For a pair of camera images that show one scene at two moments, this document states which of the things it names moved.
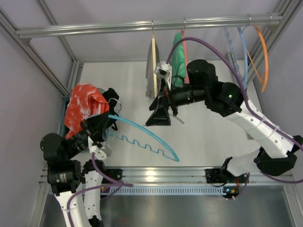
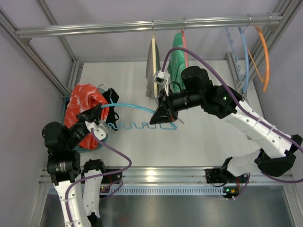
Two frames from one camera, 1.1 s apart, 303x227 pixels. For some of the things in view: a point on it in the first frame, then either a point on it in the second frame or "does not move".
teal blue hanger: [175, 159] -> [162, 126]
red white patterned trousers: [85, 101] does not move
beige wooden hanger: [154, 64] does not move
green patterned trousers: [178, 70] does not move
